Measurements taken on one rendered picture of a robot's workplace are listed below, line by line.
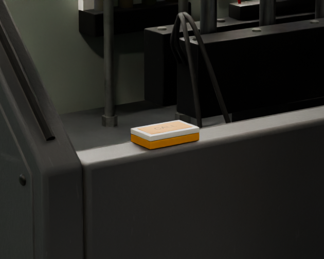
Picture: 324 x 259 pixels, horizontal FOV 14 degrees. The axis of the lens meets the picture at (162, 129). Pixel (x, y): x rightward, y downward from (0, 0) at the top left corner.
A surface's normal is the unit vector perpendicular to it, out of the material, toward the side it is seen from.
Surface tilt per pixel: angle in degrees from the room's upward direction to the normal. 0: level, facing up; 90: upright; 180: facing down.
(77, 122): 0
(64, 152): 43
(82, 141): 0
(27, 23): 90
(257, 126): 0
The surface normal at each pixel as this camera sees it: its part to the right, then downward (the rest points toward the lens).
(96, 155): 0.00, -0.96
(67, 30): 0.56, 0.22
